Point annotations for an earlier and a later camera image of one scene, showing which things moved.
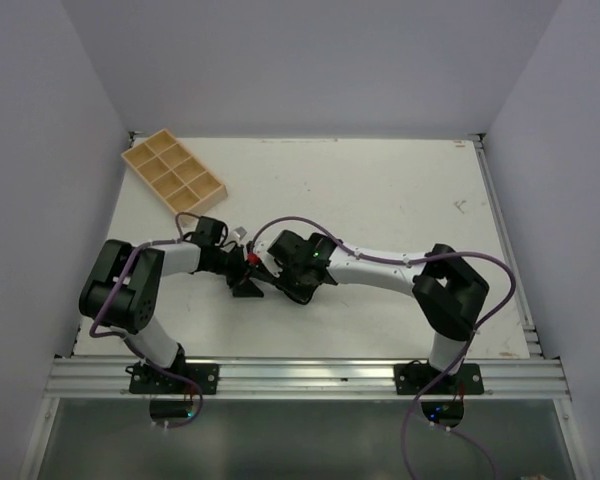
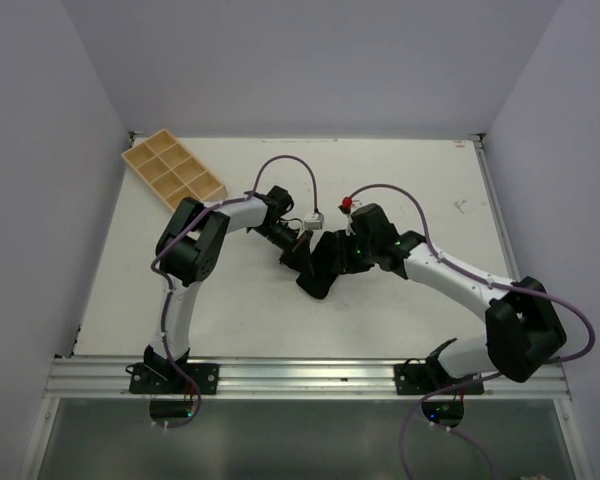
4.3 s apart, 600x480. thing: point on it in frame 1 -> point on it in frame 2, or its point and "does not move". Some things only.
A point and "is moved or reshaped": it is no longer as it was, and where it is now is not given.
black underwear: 262,275 is moved or reshaped
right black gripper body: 291,280 -> 362,255
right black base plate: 415,377 does not move
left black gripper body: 231,264 -> 290,241
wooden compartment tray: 175,173 does not move
